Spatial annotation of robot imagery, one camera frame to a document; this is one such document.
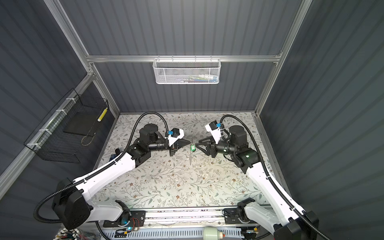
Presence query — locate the black wire wall basket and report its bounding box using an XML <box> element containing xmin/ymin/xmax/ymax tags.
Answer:
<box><xmin>24</xmin><ymin>90</ymin><xmax>109</xmax><ymax>164</ymax></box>

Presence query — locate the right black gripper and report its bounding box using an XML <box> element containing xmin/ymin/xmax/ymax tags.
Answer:
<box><xmin>196</xmin><ymin>135</ymin><xmax>236</xmax><ymax>158</ymax></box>

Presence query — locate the white mesh wall basket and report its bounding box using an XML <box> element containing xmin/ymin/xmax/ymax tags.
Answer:
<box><xmin>153</xmin><ymin>59</ymin><xmax>222</xmax><ymax>85</ymax></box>

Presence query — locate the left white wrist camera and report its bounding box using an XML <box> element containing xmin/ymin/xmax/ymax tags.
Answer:
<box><xmin>167</xmin><ymin>128</ymin><xmax>185</xmax><ymax>147</ymax></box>

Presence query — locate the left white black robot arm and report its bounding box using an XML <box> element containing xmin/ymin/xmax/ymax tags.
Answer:
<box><xmin>33</xmin><ymin>113</ymin><xmax>191</xmax><ymax>230</ymax></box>

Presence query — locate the yellow marker in basket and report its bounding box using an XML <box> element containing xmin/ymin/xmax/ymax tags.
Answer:
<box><xmin>97</xmin><ymin>108</ymin><xmax>109</xmax><ymax>122</ymax></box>

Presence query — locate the white slotted cable duct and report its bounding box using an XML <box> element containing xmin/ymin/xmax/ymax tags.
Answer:
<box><xmin>103</xmin><ymin>227</ymin><xmax>245</xmax><ymax>240</ymax></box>

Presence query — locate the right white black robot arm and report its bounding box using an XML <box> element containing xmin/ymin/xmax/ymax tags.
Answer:
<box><xmin>196</xmin><ymin>115</ymin><xmax>329</xmax><ymax>240</ymax></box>

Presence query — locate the white cylinder canister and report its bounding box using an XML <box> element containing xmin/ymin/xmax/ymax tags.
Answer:
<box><xmin>203</xmin><ymin>227</ymin><xmax>225</xmax><ymax>240</ymax></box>

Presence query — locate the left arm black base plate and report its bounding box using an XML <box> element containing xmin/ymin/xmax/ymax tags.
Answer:
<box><xmin>103</xmin><ymin>211</ymin><xmax>147</xmax><ymax>228</ymax></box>

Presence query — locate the blue black tool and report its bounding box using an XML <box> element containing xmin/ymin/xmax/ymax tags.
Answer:
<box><xmin>109</xmin><ymin>148</ymin><xmax>122</xmax><ymax>161</ymax></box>

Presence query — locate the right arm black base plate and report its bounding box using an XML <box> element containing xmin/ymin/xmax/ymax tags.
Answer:
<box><xmin>222</xmin><ymin>208</ymin><xmax>256</xmax><ymax>225</ymax></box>

